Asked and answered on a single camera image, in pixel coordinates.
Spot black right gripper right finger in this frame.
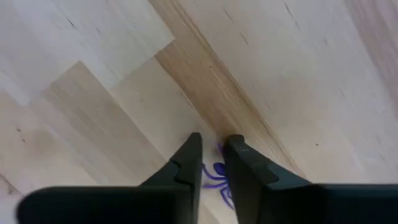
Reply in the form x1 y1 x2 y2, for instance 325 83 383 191
223 134 398 224

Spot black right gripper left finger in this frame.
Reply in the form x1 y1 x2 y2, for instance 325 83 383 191
17 132 203 224

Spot purple plastic spider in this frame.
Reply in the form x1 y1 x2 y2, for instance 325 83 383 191
201 142 236 210

